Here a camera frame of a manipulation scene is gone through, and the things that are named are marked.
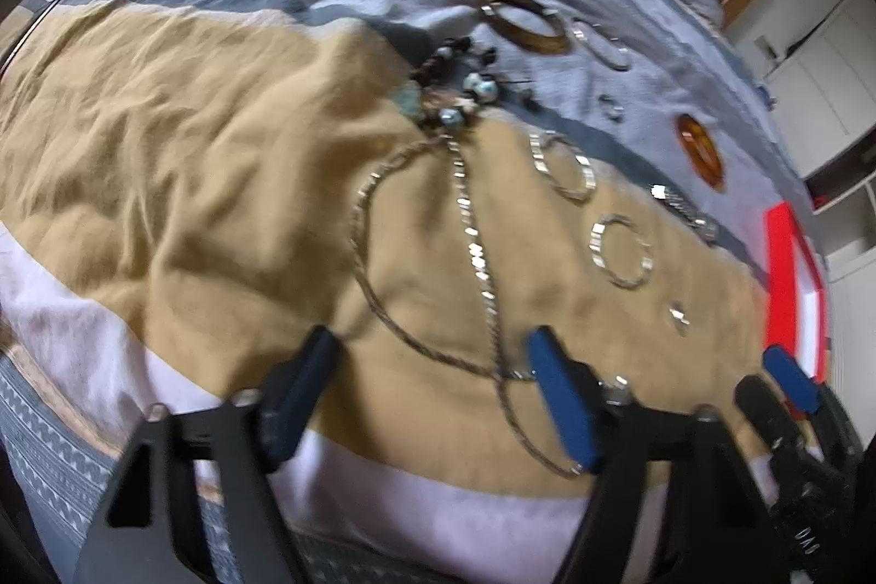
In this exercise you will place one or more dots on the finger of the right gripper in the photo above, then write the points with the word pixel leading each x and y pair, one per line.
pixel 775 427
pixel 799 389

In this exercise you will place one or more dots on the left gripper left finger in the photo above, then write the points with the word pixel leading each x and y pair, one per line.
pixel 291 391

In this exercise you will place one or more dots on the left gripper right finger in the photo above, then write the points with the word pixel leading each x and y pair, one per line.
pixel 572 394

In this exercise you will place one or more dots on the twisted silver hoop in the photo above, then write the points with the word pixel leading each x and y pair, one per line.
pixel 620 252
pixel 563 166

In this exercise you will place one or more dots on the silver wristwatch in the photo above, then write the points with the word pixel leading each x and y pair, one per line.
pixel 700 223

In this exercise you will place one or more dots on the red shallow box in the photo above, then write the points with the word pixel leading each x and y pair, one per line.
pixel 797 316

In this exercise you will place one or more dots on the amber orange bangle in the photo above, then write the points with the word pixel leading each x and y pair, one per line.
pixel 701 151

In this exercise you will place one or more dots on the white wardrobe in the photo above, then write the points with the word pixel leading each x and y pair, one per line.
pixel 824 108

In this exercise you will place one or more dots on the striped bed duvet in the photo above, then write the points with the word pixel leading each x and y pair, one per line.
pixel 188 186

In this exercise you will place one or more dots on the thin silver bangle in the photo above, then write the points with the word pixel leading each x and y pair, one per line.
pixel 602 44

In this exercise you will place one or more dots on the brown tortoiseshell bangle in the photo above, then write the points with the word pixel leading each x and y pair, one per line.
pixel 528 24

